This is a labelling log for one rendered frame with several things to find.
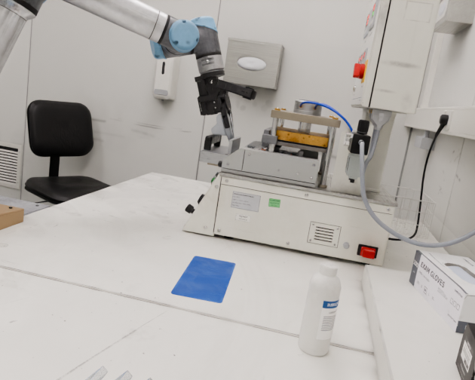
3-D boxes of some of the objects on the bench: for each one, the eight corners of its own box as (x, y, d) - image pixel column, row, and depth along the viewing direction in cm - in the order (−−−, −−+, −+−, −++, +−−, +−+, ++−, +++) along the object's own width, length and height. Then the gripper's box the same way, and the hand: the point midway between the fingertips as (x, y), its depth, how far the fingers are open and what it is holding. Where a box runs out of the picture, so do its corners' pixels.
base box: (366, 236, 154) (378, 185, 151) (383, 275, 118) (398, 209, 114) (208, 206, 161) (216, 157, 158) (178, 234, 124) (186, 171, 121)
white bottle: (292, 348, 75) (308, 263, 73) (304, 337, 80) (319, 256, 77) (322, 360, 73) (340, 273, 70) (332, 348, 77) (349, 265, 75)
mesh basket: (415, 222, 188) (421, 190, 185) (427, 239, 162) (436, 203, 160) (358, 211, 191) (364, 180, 189) (362, 226, 166) (369, 191, 163)
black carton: (498, 374, 68) (510, 331, 67) (516, 410, 60) (531, 361, 58) (454, 363, 70) (465, 320, 68) (465, 396, 61) (479, 348, 60)
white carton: (462, 289, 103) (470, 257, 101) (524, 342, 80) (535, 302, 79) (408, 280, 102) (415, 249, 101) (454, 332, 80) (464, 292, 78)
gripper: (199, 77, 142) (213, 146, 145) (191, 75, 133) (206, 149, 136) (226, 71, 140) (240, 142, 143) (221, 68, 131) (235, 144, 134)
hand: (232, 139), depth 139 cm, fingers closed, pressing on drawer
